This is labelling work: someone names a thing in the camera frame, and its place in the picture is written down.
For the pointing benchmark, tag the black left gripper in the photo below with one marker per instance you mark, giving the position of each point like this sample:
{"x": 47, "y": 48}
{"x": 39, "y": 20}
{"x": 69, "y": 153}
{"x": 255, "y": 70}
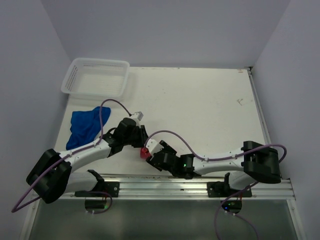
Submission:
{"x": 143, "y": 135}

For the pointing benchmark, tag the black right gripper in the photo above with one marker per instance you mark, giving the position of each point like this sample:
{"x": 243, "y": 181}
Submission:
{"x": 167, "y": 148}

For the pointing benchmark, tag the pink microfiber towel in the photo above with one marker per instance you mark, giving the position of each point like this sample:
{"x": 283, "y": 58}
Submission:
{"x": 144, "y": 153}

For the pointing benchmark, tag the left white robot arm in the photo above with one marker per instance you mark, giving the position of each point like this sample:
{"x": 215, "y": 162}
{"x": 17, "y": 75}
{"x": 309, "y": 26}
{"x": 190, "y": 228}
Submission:
{"x": 55, "y": 173}

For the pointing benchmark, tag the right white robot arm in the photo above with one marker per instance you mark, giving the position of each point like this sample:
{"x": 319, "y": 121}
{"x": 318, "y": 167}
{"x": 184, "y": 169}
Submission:
{"x": 244, "y": 166}

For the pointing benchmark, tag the blue microfiber towel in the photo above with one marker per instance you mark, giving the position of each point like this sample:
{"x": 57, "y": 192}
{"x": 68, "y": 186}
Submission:
{"x": 85, "y": 125}

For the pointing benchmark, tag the white plastic basket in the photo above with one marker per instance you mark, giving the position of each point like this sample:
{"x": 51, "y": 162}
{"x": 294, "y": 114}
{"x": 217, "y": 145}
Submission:
{"x": 96, "y": 79}

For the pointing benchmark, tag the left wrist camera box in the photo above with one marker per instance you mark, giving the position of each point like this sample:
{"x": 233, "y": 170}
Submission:
{"x": 137, "y": 116}

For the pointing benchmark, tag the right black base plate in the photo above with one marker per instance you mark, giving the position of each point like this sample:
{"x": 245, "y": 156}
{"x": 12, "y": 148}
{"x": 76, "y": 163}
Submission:
{"x": 219, "y": 189}

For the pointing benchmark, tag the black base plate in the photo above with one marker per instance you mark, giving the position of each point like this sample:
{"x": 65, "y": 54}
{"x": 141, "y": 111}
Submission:
{"x": 110, "y": 187}
{"x": 219, "y": 189}

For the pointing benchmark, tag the aluminium mounting rail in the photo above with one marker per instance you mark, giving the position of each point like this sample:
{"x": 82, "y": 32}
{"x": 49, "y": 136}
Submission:
{"x": 148, "y": 187}

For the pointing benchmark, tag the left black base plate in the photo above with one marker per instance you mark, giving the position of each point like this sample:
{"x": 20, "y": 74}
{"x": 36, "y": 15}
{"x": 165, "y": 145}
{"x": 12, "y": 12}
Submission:
{"x": 110, "y": 187}

